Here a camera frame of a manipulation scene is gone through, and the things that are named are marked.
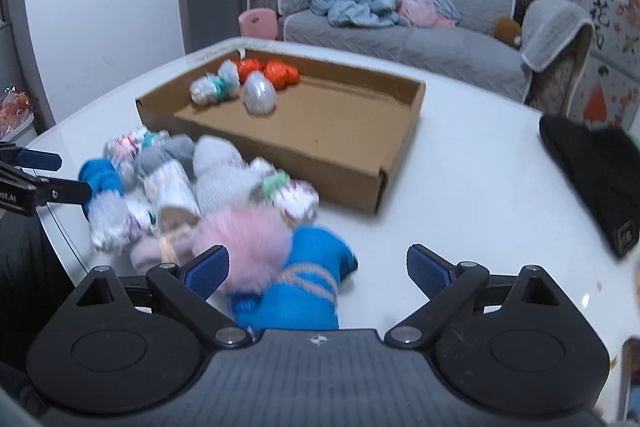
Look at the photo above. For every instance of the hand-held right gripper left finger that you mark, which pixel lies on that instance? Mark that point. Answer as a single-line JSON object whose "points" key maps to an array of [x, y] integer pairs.
{"points": [[207, 269]]}

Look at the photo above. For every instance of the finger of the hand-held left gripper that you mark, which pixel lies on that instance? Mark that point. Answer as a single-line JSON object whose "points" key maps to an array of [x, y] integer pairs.
{"points": [[40, 159], [65, 193]]}

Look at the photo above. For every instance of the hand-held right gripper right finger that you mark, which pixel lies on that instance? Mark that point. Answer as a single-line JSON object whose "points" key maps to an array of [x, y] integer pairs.
{"points": [[430, 272]]}

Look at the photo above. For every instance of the blue and white sock bundle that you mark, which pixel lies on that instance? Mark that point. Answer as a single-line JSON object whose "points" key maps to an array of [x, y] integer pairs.
{"points": [[102, 179]]}

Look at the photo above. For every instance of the pink fluffy sock bundle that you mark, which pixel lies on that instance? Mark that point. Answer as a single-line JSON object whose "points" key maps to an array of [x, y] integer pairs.
{"points": [[240, 234]]}

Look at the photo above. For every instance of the light pink sock bundle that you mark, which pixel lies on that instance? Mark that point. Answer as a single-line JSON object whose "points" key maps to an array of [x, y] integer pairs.
{"points": [[150, 252]]}

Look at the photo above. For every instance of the white patterned pink-banded sock bundle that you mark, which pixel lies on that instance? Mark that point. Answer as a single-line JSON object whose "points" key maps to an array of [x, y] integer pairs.
{"points": [[127, 147]]}

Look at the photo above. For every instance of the light grey sock bundle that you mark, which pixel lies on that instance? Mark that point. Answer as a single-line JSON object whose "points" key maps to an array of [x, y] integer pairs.
{"points": [[220, 182]]}

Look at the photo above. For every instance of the white teal-banded sock bundle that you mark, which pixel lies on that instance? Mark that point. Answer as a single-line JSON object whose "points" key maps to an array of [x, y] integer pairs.
{"points": [[297, 199]]}

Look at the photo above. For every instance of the brown cardboard box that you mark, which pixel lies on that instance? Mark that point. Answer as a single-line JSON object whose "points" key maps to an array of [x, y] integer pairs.
{"points": [[325, 127]]}

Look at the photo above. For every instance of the pink red decoration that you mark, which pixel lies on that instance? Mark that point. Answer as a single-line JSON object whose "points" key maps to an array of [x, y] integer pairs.
{"points": [[12, 107]]}

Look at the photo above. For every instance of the white striped beige-banded sock bundle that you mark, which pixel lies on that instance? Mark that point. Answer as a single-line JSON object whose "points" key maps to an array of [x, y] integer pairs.
{"points": [[170, 194]]}

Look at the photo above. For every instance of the dark clothing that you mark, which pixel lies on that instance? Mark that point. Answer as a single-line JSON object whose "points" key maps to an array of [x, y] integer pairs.
{"points": [[25, 282]]}

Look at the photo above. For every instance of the white teal fluffy sock bundle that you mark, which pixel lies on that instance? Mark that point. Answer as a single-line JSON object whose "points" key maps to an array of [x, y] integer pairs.
{"points": [[207, 89]]}

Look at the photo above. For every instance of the silvery white sock bundle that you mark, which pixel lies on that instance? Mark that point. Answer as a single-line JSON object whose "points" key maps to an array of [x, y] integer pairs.
{"points": [[259, 94]]}

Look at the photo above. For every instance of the black knit hat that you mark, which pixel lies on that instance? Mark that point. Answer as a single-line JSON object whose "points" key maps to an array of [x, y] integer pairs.
{"points": [[590, 167]]}

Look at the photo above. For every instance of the orange sock bundle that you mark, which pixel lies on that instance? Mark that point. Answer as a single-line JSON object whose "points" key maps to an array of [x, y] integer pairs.
{"points": [[282, 74], [250, 68]]}

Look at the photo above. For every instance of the grey sofa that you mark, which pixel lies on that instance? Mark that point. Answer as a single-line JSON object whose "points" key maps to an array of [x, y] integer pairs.
{"points": [[400, 42]]}

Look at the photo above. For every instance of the pink plastic chair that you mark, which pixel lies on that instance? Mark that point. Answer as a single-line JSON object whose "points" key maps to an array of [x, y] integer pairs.
{"points": [[257, 24]]}

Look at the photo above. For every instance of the brown plush toy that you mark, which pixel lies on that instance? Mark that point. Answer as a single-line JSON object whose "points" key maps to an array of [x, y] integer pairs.
{"points": [[506, 29]]}

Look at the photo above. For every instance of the pink cloth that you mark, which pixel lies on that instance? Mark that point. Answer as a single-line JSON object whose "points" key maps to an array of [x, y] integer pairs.
{"points": [[425, 14]]}

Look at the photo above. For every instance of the floral decorated cabinet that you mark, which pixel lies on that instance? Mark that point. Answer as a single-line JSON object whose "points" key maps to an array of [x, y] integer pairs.
{"points": [[615, 7]]}

